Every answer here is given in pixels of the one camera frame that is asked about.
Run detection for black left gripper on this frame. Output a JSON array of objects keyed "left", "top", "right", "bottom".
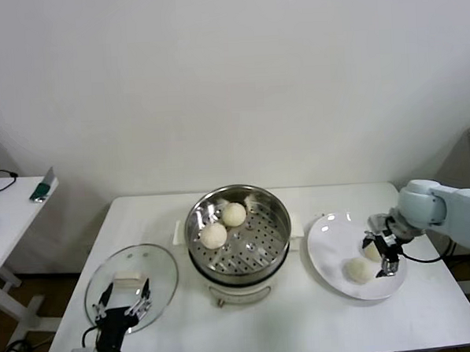
[{"left": 91, "top": 277, "right": 156, "bottom": 352}]

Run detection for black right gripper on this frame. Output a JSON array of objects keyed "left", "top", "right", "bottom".
[{"left": 361, "top": 228, "right": 405, "bottom": 280}]

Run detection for white steamed baozi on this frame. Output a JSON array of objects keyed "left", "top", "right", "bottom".
[
  {"left": 343, "top": 257, "right": 374, "bottom": 286},
  {"left": 220, "top": 201, "right": 248, "bottom": 228},
  {"left": 359, "top": 241, "right": 383, "bottom": 263},
  {"left": 199, "top": 222, "right": 228, "bottom": 250}
]

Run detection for round glass pot lid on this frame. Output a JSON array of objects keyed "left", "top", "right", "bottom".
[{"left": 81, "top": 241, "right": 183, "bottom": 338}]

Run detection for perforated steel steamer basket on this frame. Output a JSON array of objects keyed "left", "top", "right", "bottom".
[{"left": 170, "top": 181, "right": 307, "bottom": 281}]

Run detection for large white plate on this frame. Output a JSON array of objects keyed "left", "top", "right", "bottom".
[{"left": 305, "top": 208, "right": 409, "bottom": 304}]

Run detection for white electric cooking pot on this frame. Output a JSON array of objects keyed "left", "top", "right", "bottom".
[{"left": 173, "top": 219, "right": 309, "bottom": 311}]

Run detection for white side table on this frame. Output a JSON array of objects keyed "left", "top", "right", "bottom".
[{"left": 0, "top": 175, "right": 68, "bottom": 349}]

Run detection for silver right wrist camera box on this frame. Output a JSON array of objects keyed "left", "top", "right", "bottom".
[{"left": 368, "top": 213, "right": 393, "bottom": 234}]

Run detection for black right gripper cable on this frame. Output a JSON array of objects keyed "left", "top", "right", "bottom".
[{"left": 399, "top": 246, "right": 450, "bottom": 265}]

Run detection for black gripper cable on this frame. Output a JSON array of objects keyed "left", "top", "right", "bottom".
[
  {"left": 399, "top": 246, "right": 450, "bottom": 265},
  {"left": 81, "top": 326, "right": 102, "bottom": 350}
]

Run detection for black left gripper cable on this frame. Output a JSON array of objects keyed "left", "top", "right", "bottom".
[{"left": 81, "top": 326, "right": 102, "bottom": 350}]

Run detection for green handled metal scraper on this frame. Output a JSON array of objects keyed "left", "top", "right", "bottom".
[{"left": 28, "top": 165, "right": 60, "bottom": 204}]

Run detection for black monitor cable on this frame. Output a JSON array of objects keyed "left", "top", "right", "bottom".
[{"left": 0, "top": 169, "right": 20, "bottom": 193}]

